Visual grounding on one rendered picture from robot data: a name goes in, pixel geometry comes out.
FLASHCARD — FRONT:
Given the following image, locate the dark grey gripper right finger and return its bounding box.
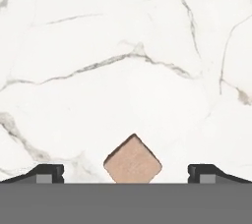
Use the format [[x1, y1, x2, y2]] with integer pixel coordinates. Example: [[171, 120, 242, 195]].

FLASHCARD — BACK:
[[187, 163, 252, 185]]

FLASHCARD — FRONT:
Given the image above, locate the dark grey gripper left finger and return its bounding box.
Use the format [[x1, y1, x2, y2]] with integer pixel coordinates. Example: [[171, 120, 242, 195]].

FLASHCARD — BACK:
[[0, 163, 65, 185]]

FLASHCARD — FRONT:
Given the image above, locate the light brown sugar cube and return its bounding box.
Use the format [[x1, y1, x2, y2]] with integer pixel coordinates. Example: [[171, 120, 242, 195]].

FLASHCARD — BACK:
[[102, 133, 163, 185]]

